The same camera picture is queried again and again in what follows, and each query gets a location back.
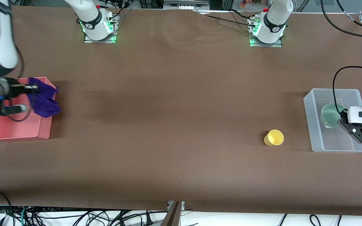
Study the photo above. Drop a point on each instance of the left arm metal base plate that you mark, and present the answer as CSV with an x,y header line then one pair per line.
x,y
276,44

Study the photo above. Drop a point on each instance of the translucent plastic bin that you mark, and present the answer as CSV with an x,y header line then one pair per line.
x,y
338,141

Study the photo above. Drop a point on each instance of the white background device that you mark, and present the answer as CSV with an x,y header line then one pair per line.
x,y
185,6

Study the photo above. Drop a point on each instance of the orange background items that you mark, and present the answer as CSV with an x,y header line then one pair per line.
x,y
245,3

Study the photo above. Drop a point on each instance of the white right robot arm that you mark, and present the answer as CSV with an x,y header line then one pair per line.
x,y
2,50

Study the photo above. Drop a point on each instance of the pink plastic bin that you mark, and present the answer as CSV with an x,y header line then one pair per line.
x,y
14,128

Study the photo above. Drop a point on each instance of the yellow cup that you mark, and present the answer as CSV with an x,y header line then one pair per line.
x,y
274,138

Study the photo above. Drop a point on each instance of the purple cloth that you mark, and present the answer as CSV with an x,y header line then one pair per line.
x,y
44,103

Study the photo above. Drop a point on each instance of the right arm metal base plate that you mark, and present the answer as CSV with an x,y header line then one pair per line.
x,y
90,40

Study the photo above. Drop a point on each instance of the metal table leg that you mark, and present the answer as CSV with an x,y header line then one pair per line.
x,y
174,216

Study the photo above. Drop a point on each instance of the black power plug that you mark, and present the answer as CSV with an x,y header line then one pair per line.
x,y
149,221

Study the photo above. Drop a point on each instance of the green bowl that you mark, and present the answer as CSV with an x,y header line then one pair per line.
x,y
328,114

